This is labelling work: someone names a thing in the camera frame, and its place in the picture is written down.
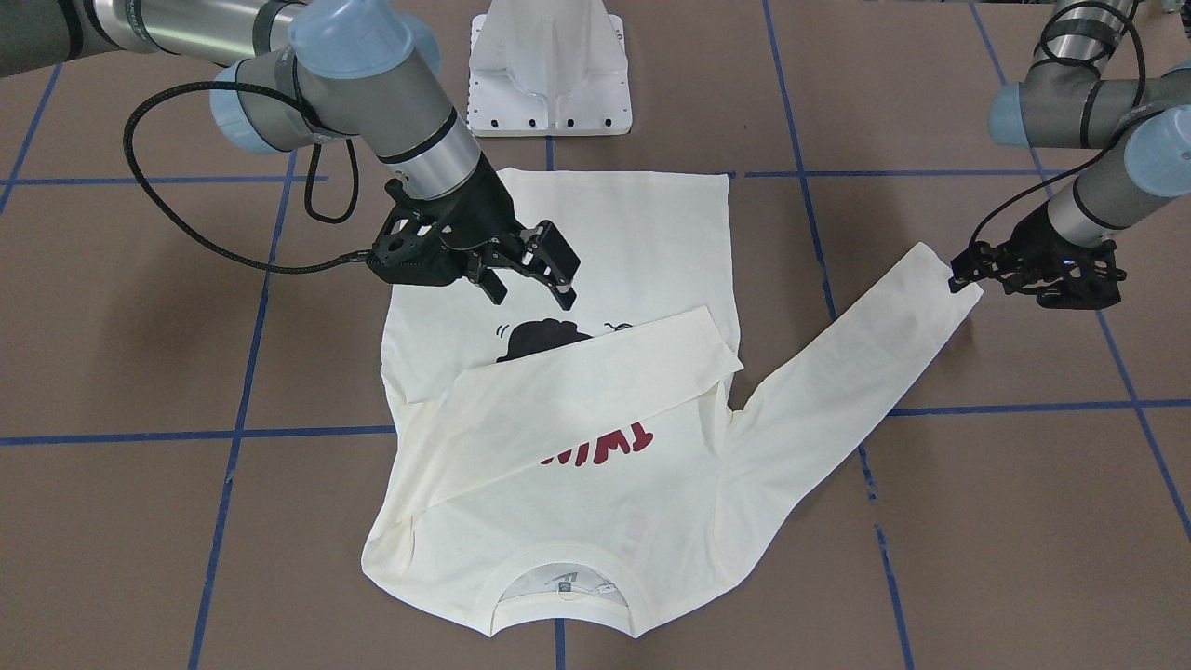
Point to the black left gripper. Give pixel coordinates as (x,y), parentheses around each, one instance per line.
(1031,236)

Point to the white camera pole base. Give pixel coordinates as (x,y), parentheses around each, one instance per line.
(548,68)

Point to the cream long-sleeve printed shirt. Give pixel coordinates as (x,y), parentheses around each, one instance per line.
(585,464)

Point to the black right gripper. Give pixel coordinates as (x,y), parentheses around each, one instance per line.
(485,209)

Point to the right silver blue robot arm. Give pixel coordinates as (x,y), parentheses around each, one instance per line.
(296,74)

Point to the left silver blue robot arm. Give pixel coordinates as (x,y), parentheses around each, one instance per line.
(1087,88)

